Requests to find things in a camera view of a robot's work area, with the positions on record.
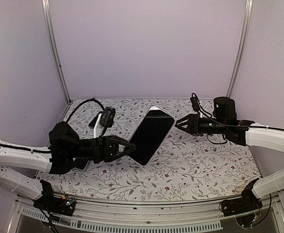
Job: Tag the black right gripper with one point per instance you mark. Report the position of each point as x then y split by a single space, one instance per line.
193 122

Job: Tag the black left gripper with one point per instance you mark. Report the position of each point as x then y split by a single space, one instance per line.
102 146

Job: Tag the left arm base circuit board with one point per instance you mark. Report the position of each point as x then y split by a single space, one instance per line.
63 205

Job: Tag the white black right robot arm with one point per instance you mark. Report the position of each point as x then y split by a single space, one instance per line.
224 121

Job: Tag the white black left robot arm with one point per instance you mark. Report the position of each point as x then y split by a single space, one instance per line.
64 153

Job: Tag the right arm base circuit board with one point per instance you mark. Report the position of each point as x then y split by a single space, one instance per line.
247 202

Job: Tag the black smartphone far corner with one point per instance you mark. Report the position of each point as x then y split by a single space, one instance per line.
93 122

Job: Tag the black smartphone with white edge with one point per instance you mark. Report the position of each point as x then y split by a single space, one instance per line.
80 163

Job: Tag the floral patterned table mat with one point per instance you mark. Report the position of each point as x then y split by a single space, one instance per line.
181 168

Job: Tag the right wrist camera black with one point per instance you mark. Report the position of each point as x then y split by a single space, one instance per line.
195 104

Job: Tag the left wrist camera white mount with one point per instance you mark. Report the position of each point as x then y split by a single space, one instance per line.
104 121

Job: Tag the aluminium front rail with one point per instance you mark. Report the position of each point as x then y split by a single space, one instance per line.
97 215

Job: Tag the right aluminium frame post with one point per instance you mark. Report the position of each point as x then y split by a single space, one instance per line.
242 43

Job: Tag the aluminium frame post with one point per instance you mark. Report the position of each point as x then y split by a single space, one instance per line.
54 49
242 43

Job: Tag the left aluminium frame post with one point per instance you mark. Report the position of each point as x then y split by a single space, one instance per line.
54 49

